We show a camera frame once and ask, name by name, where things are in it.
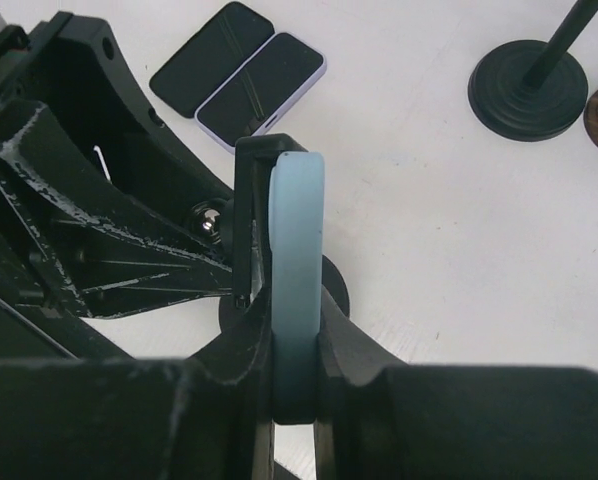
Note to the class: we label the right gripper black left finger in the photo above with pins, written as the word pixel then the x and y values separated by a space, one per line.
pixel 204 417

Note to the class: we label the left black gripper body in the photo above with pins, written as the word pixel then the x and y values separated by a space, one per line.
pixel 20 285

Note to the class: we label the black smartphone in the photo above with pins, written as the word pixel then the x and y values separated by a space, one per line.
pixel 210 56

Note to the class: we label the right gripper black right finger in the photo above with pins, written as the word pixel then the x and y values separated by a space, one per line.
pixel 381 418

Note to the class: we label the black round-base phone stand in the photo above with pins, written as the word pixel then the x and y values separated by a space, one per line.
pixel 530 90

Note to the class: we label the light blue case smartphone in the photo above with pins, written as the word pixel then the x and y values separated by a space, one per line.
pixel 296 210

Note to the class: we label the lavender case smartphone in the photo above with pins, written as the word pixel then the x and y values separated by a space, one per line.
pixel 261 91

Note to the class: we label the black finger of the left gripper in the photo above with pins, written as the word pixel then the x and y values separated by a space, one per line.
pixel 102 254
pixel 80 73

